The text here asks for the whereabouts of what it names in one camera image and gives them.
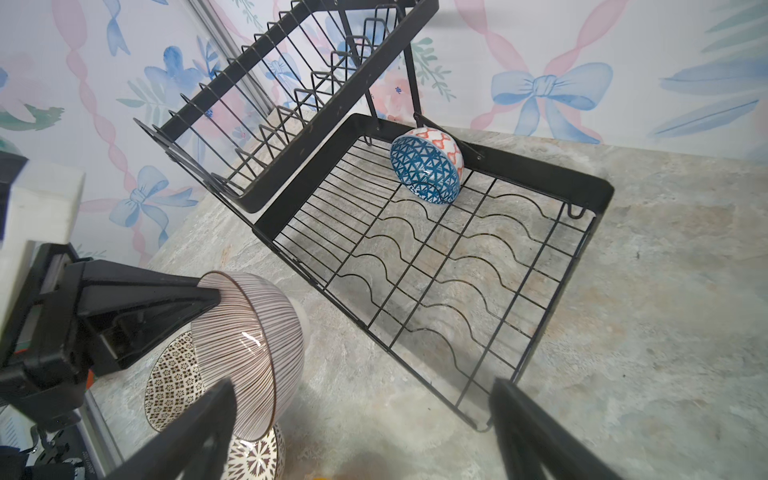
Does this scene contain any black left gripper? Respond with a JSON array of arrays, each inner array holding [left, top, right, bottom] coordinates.
[[1, 243, 221, 429]]

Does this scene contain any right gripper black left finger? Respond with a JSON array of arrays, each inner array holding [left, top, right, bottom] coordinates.
[[108, 378, 237, 479]]

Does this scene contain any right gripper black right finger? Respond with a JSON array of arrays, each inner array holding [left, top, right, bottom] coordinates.
[[489, 378, 619, 479]]

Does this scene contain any pink striped bowl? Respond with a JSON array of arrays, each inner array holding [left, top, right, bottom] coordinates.
[[191, 271, 307, 441]]

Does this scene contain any blue triangle pattern bowl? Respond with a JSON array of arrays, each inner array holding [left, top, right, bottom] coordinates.
[[390, 127, 464, 205]]

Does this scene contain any brown dotted pattern bowl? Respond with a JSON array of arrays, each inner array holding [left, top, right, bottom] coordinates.
[[144, 331, 206, 431]]

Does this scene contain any white lattice pattern bowl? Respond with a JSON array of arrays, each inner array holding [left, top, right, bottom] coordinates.
[[222, 425, 286, 480]]

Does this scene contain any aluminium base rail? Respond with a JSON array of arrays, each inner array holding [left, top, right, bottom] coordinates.
[[0, 389, 127, 480]]

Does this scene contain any black wire dish rack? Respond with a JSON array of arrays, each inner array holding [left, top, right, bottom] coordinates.
[[141, 1, 614, 432]]

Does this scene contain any aluminium frame post left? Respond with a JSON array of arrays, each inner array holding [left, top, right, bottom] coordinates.
[[188, 0, 275, 118]]

